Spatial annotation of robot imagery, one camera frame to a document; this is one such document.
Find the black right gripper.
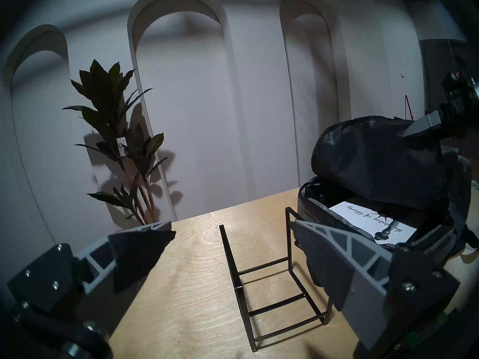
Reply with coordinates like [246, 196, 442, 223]
[402, 53, 479, 139]

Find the dark door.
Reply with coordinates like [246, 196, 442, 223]
[419, 39, 472, 116]

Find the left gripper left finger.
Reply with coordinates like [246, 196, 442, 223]
[7, 221, 177, 314]

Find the tall dark leafy plant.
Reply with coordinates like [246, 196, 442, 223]
[62, 59, 169, 226]

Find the white Statue of Liberty book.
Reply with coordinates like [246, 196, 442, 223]
[329, 201, 418, 246]

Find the grey black backpack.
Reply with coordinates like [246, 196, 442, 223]
[298, 115, 479, 288]

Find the black wire book stand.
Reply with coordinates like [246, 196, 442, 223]
[219, 207, 333, 352]

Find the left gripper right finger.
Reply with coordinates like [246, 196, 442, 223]
[294, 219, 461, 351]

